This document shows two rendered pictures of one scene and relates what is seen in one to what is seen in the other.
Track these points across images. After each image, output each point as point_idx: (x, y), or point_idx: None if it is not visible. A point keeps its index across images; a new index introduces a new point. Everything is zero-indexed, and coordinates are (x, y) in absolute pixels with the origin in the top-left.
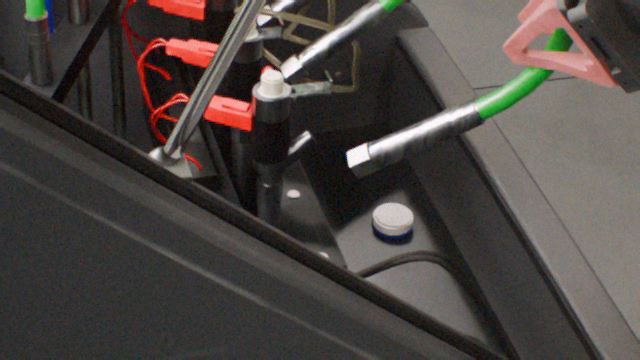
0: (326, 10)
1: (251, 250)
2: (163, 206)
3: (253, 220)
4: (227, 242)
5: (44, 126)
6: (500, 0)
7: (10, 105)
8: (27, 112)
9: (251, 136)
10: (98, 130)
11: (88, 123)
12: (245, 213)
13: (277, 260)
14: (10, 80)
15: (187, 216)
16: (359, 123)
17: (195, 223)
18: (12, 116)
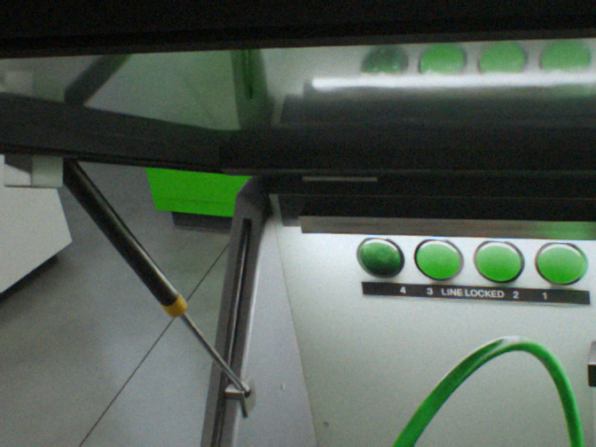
0: None
1: (205, 425)
2: (210, 376)
3: (215, 427)
4: (205, 411)
5: (224, 317)
6: None
7: (228, 301)
8: (229, 309)
9: None
10: (227, 340)
11: (231, 336)
12: (230, 434)
13: (205, 442)
14: (233, 297)
15: (209, 388)
16: None
17: (207, 393)
18: (222, 301)
